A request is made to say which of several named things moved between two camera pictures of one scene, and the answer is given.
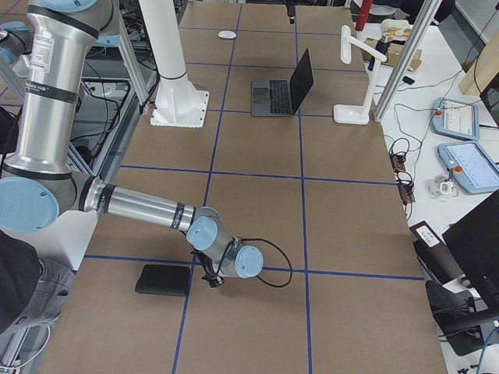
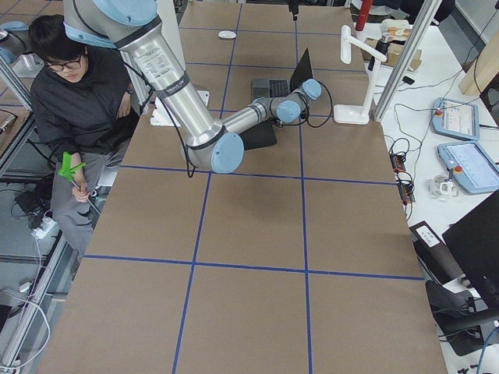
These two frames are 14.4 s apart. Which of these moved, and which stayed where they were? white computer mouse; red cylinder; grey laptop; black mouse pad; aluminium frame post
Moved: black mouse pad
Stayed: red cylinder; grey laptop; aluminium frame post; white computer mouse
